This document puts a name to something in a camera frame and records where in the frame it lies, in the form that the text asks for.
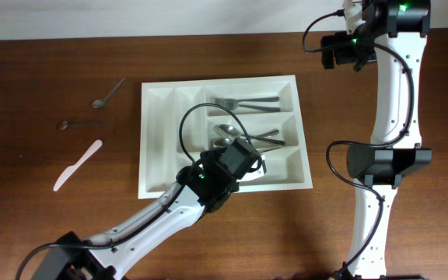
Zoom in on white plastic cutlery tray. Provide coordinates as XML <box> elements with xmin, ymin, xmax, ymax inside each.
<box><xmin>138</xmin><ymin>75</ymin><xmax>313</xmax><ymax>199</ymax></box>

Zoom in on small dark teaspoon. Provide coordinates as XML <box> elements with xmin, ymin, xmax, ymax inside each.
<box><xmin>58</xmin><ymin>120</ymin><xmax>106</xmax><ymax>131</ymax></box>

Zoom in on black camera cable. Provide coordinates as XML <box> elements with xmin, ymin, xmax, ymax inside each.
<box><xmin>302</xmin><ymin>9</ymin><xmax>415</xmax><ymax>280</ymax></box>
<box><xmin>13</xmin><ymin>102</ymin><xmax>268</xmax><ymax>280</ymax></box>

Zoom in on small steel teaspoon upper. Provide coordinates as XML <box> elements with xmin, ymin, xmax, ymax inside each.
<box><xmin>91</xmin><ymin>77</ymin><xmax>126</xmax><ymax>108</ymax></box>

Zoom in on left black camera cable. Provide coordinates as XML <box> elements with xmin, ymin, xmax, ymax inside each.
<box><xmin>13</xmin><ymin>102</ymin><xmax>268</xmax><ymax>280</ymax></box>

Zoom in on steel tablespoon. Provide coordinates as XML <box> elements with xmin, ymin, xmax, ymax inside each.
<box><xmin>214</xmin><ymin>129</ymin><xmax>279</xmax><ymax>146</ymax></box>
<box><xmin>212</xmin><ymin>124</ymin><xmax>285</xmax><ymax>147</ymax></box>

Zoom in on long steel tongs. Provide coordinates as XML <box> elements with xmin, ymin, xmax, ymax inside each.
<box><xmin>256</xmin><ymin>145</ymin><xmax>284</xmax><ymax>154</ymax></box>

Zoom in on steel fork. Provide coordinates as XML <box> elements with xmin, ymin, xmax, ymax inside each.
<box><xmin>212</xmin><ymin>96</ymin><xmax>280</xmax><ymax>110</ymax></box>
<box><xmin>215</xmin><ymin>101</ymin><xmax>281</xmax><ymax>113</ymax></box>

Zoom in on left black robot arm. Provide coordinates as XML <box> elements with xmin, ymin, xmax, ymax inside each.
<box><xmin>16</xmin><ymin>138</ymin><xmax>265</xmax><ymax>279</ymax></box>

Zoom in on pink plastic knife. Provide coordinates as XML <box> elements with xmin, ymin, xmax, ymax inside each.
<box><xmin>53</xmin><ymin>139</ymin><xmax>103</xmax><ymax>192</ymax></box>

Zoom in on right black camera cable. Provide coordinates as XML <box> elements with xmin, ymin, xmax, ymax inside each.
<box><xmin>302</xmin><ymin>9</ymin><xmax>415</xmax><ymax>280</ymax></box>

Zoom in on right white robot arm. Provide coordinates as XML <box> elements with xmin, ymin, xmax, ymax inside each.
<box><xmin>320</xmin><ymin>1</ymin><xmax>432</xmax><ymax>279</ymax></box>

